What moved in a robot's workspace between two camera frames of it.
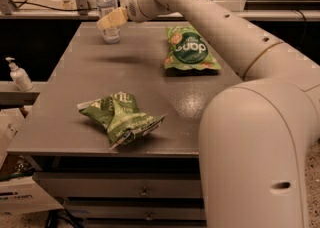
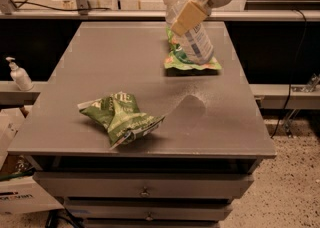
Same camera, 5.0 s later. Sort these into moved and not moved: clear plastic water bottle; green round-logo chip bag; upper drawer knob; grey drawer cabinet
Moved: clear plastic water bottle
Not moved: green round-logo chip bag; grey drawer cabinet; upper drawer knob
